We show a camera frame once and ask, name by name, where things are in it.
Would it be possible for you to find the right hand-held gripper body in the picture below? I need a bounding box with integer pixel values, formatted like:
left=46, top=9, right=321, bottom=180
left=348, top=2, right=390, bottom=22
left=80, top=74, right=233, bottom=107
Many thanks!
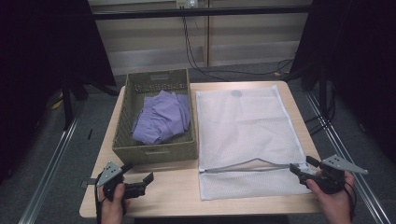
left=298, top=154, right=369, bottom=195

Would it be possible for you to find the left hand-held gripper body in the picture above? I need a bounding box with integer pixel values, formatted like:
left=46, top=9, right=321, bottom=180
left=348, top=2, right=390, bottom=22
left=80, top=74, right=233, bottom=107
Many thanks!
left=96, top=161, right=148, bottom=202

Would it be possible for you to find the green woven basket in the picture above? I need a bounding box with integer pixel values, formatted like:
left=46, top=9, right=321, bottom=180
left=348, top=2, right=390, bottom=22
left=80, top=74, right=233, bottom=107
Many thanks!
left=111, top=68, right=200, bottom=166

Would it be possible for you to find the purple garment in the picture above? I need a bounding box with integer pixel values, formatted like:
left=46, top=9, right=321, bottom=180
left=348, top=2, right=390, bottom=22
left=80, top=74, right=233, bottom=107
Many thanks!
left=131, top=90, right=191, bottom=146

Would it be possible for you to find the white mesh laundry bag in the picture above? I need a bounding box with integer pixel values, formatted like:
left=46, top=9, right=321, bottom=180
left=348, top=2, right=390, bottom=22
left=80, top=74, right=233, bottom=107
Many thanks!
left=194, top=84, right=313, bottom=202

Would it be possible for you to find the person's right hand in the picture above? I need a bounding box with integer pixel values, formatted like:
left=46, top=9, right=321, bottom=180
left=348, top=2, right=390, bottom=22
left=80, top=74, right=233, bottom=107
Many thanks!
left=305, top=171, right=357, bottom=224

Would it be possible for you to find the person's left hand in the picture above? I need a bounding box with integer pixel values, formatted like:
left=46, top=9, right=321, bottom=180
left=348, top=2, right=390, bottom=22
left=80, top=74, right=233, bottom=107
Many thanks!
left=98, top=182, right=132, bottom=224

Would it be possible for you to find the grey tape strip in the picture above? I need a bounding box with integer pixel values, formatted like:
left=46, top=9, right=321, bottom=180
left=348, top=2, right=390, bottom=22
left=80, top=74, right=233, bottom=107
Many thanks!
left=80, top=177, right=101, bottom=189

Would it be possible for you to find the black metal stand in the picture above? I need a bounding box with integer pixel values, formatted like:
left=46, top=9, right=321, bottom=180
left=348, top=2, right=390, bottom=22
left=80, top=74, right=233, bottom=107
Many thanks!
left=61, top=74, right=75, bottom=131

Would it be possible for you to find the black curtain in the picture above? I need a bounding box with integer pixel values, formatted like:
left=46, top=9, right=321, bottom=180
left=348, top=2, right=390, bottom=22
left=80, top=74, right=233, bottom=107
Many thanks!
left=286, top=0, right=396, bottom=162
left=0, top=0, right=117, bottom=185

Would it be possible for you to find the black horizontal bar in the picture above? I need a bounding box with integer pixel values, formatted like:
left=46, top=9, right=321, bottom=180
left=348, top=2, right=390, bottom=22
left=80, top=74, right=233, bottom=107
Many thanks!
left=92, top=5, right=313, bottom=21

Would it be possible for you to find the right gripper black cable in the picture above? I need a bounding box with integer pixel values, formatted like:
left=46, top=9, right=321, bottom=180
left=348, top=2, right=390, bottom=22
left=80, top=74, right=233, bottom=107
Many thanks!
left=342, top=180, right=358, bottom=222

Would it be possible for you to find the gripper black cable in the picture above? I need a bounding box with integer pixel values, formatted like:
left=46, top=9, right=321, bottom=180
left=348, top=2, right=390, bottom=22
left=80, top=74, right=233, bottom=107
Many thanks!
left=342, top=180, right=358, bottom=222
left=93, top=173, right=105, bottom=224

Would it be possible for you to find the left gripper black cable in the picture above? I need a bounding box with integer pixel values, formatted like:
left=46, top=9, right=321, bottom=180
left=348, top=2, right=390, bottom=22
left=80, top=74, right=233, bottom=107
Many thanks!
left=93, top=173, right=105, bottom=224

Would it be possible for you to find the metal floor rail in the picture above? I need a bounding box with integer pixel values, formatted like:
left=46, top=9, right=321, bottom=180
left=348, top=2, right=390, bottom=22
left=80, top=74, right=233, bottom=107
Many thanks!
left=304, top=91, right=391, bottom=224
left=18, top=104, right=84, bottom=224

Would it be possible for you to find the bundle of black cables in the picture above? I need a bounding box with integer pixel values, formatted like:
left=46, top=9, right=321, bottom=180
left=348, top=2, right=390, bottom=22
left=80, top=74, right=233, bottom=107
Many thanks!
left=304, top=82, right=338, bottom=136

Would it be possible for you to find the black floor cable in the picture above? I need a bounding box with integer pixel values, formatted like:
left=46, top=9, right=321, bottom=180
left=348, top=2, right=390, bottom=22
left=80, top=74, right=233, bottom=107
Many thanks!
left=181, top=15, right=295, bottom=82

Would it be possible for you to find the wall socket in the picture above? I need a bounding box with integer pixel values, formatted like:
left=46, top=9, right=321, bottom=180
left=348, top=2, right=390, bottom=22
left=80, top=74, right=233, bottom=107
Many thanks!
left=176, top=0, right=199, bottom=9

